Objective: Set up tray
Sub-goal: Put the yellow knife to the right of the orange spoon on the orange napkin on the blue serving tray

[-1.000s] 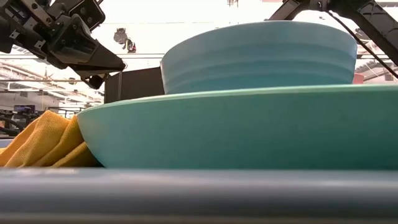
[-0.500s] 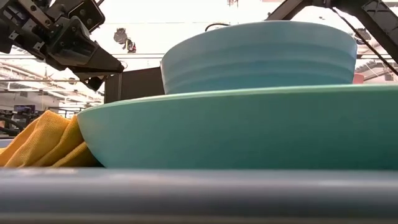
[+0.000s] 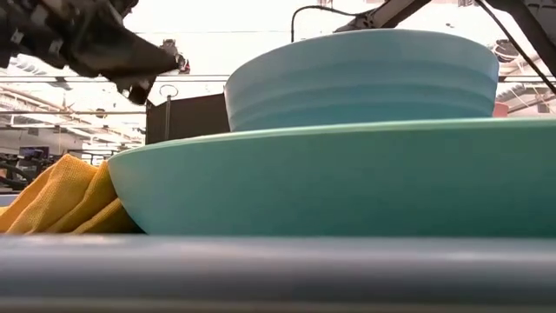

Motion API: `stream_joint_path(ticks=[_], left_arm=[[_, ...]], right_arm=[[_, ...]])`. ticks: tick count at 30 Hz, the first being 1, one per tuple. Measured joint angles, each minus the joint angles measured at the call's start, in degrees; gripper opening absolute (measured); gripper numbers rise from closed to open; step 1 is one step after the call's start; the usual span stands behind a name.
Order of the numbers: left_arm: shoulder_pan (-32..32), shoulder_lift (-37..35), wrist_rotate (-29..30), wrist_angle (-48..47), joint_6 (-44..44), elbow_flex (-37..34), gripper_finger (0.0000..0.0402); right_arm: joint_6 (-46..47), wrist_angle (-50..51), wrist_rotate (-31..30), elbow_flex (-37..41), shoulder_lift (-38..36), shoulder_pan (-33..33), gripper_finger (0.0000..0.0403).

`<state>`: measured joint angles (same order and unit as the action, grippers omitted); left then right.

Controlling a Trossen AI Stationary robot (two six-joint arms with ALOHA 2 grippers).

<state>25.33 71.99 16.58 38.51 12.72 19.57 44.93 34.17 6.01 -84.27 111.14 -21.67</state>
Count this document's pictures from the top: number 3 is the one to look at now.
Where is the yellow cloth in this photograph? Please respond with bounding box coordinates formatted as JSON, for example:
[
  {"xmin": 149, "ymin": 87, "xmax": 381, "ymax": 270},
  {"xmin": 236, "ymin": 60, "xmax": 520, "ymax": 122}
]
[{"xmin": 0, "ymin": 153, "xmax": 143, "ymax": 236}]

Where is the blue plastic bowl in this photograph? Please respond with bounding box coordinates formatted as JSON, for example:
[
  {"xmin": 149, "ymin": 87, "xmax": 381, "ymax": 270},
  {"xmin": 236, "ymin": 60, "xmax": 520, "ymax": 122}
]
[{"xmin": 223, "ymin": 29, "xmax": 501, "ymax": 133}]

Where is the black partition screen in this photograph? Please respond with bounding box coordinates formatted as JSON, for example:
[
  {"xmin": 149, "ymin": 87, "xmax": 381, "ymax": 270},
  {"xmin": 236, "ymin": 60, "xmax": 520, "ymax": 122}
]
[{"xmin": 144, "ymin": 92, "xmax": 232, "ymax": 146}]

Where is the teal plastic plate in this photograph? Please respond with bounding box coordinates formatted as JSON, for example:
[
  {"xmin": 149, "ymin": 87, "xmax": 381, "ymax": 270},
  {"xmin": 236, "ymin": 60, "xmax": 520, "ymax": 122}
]
[{"xmin": 107, "ymin": 117, "xmax": 556, "ymax": 238}]

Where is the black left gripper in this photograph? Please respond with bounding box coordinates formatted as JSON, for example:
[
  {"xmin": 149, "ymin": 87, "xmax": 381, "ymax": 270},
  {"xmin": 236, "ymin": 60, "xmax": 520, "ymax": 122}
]
[{"xmin": 0, "ymin": 0, "xmax": 182, "ymax": 105}]

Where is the light blue plastic tray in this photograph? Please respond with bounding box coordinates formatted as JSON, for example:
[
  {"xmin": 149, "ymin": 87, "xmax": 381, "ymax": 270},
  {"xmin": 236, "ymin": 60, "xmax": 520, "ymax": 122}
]
[{"xmin": 0, "ymin": 233, "xmax": 556, "ymax": 313}]

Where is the round wire ring clamp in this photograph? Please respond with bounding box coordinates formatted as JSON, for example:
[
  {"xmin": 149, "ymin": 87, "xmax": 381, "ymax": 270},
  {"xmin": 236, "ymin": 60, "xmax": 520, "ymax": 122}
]
[{"xmin": 158, "ymin": 83, "xmax": 180, "ymax": 99}]

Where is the black ceiling camera with cables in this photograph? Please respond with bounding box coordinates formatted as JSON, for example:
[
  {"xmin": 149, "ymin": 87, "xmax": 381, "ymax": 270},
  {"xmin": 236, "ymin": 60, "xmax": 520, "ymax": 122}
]
[{"xmin": 162, "ymin": 38, "xmax": 192, "ymax": 76}]

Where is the black round ceiling fixture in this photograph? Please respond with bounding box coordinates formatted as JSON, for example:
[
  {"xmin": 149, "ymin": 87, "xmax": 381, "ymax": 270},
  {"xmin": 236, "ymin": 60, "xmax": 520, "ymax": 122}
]
[{"xmin": 492, "ymin": 38, "xmax": 520, "ymax": 64}]

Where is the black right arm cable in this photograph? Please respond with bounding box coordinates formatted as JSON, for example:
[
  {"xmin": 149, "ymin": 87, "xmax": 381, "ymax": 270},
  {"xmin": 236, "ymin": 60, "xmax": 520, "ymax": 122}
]
[
  {"xmin": 474, "ymin": 0, "xmax": 556, "ymax": 96},
  {"xmin": 290, "ymin": 4, "xmax": 371, "ymax": 43}
]

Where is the purple lit monitor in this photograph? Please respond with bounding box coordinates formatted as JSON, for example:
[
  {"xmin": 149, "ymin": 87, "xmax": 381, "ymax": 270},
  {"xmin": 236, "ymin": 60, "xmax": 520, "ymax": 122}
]
[{"xmin": 18, "ymin": 145, "xmax": 50, "ymax": 161}]

